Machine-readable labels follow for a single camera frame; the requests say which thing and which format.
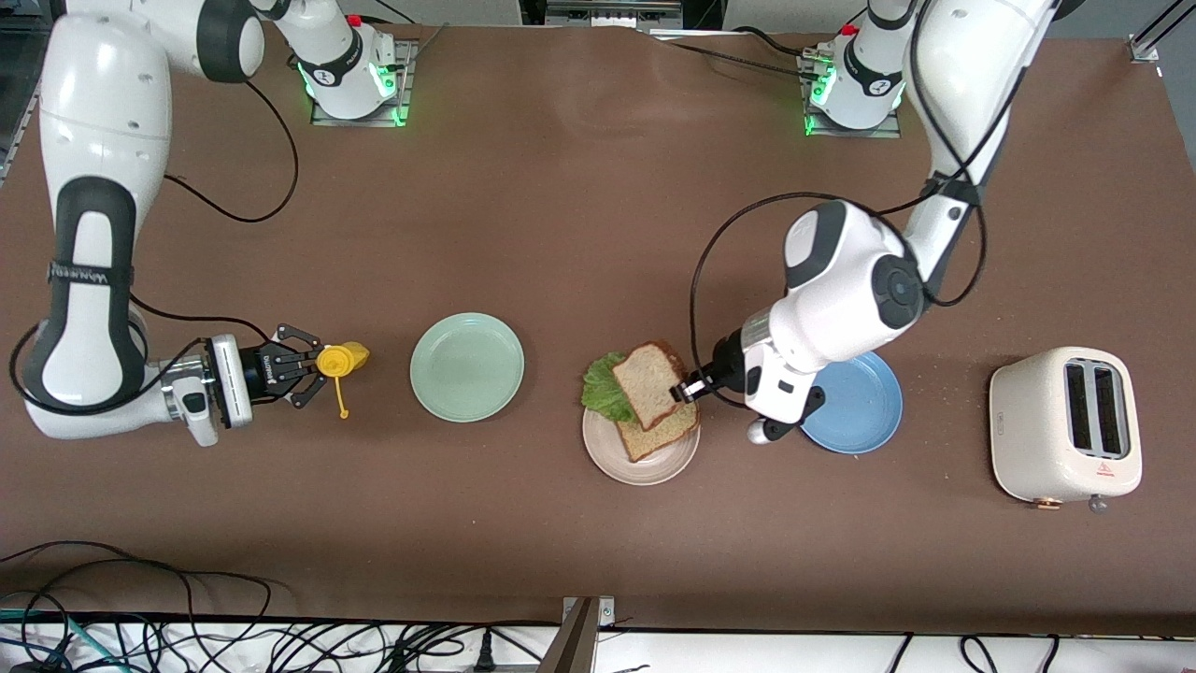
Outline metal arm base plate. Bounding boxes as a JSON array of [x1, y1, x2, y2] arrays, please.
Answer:
[[310, 39, 414, 128], [799, 51, 903, 139]]

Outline black and silver equipment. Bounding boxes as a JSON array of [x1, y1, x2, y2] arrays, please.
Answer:
[[519, 0, 725, 34]]

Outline grey metal bracket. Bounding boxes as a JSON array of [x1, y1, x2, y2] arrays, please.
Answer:
[[537, 596, 618, 673]]

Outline brown table cover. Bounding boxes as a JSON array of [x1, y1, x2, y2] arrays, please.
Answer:
[[0, 17, 1196, 637]]

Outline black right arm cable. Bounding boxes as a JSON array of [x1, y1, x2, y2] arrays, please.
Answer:
[[164, 79, 300, 225]]

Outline blue plate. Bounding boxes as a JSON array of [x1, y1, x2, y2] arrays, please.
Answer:
[[802, 351, 904, 455]]

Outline black cable loop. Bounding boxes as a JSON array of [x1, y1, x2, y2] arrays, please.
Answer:
[[0, 540, 274, 623]]

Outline beige plate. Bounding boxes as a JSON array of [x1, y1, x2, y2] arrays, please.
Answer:
[[582, 369, 701, 486]]

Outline aluminium frame enclosure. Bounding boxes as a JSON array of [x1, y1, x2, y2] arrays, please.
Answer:
[[0, 0, 52, 183]]

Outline brown bread slice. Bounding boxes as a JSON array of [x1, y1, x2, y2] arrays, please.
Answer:
[[617, 397, 700, 464], [612, 341, 691, 431]]

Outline green lettuce leaf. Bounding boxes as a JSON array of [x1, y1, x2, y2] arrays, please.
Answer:
[[581, 352, 636, 423]]

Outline white toaster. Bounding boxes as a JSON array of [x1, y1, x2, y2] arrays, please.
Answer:
[[989, 347, 1144, 513]]

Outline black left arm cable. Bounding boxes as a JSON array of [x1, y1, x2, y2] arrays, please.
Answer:
[[690, 0, 991, 375]]

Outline yellow squeeze bottle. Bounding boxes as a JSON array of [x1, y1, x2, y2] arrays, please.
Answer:
[[316, 341, 371, 419]]

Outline mint green plate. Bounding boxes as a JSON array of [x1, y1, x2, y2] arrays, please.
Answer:
[[410, 312, 525, 423]]

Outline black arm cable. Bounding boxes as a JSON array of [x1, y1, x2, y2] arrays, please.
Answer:
[[690, 0, 991, 375], [164, 79, 300, 225]]

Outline tangled black cables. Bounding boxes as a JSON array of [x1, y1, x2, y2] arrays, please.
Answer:
[[0, 612, 562, 673]]

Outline teal cable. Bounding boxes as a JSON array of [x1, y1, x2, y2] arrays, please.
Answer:
[[0, 608, 104, 672]]

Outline black base cable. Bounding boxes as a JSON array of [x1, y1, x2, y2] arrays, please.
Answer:
[[654, 26, 823, 83]]

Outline aluminium corner profile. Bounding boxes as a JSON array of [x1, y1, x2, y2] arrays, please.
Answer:
[[1129, 0, 1196, 64]]

